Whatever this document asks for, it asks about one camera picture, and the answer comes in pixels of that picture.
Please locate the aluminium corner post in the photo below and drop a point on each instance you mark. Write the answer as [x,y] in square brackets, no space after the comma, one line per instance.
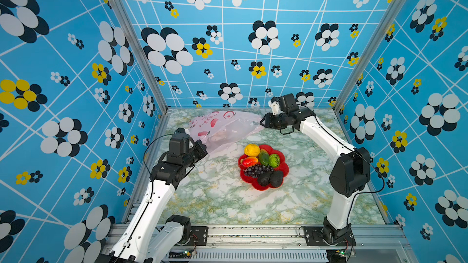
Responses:
[370,49]
[126,25]

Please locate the dark avocado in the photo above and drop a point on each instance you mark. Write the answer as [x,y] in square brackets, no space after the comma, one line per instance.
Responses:
[276,179]
[264,179]

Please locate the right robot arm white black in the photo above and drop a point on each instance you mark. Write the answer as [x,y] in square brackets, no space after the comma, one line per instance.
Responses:
[349,176]

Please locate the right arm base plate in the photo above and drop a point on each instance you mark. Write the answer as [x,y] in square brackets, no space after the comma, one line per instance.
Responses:
[316,236]

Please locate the red yellow mango fruit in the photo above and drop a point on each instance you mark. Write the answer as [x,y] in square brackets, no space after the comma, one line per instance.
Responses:
[249,162]

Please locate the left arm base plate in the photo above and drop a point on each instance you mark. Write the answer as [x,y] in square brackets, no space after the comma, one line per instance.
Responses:
[197,237]

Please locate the green circuit board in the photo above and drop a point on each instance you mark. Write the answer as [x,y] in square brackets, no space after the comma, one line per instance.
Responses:
[187,254]
[336,256]

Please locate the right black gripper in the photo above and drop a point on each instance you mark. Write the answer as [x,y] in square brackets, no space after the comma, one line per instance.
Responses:
[268,121]

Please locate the left green circuit board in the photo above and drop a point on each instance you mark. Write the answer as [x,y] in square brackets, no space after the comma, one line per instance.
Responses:
[187,254]

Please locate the green round fruit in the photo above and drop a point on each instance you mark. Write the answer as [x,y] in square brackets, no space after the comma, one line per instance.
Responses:
[274,160]

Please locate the right aluminium corner post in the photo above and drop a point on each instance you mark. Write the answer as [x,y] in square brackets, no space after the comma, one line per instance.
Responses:
[370,49]

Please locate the dark avocado left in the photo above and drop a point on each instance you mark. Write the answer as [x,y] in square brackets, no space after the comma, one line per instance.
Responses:
[264,179]

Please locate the red flower-shaped plate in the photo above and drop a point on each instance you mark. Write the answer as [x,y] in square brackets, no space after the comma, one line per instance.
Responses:
[253,181]

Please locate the dark avocado right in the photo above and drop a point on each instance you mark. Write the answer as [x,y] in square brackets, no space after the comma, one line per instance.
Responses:
[276,179]

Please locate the aluminium front rail frame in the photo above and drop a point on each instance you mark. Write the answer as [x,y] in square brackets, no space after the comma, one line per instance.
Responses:
[284,244]

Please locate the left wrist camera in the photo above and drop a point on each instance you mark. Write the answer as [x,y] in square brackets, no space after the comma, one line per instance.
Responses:
[179,146]

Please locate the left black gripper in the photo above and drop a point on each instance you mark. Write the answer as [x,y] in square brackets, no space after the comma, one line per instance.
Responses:
[202,150]

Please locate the pink printed plastic bag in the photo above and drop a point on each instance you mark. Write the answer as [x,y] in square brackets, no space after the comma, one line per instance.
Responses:
[218,130]

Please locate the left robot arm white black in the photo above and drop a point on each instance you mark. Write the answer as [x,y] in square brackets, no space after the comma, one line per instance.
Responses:
[138,244]

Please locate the yellow lemon fruit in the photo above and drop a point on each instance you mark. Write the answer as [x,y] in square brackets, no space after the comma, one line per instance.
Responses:
[252,150]

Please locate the dark purple grape bunch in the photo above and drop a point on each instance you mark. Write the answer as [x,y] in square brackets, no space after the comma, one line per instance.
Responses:
[257,170]

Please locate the green orange papaya fruit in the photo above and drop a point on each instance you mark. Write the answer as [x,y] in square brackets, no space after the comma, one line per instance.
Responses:
[263,157]

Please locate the right green circuit board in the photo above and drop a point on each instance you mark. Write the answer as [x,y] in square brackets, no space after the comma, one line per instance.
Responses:
[336,256]

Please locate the left aluminium corner post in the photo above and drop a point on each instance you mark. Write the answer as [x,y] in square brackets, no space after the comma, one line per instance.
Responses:
[126,25]

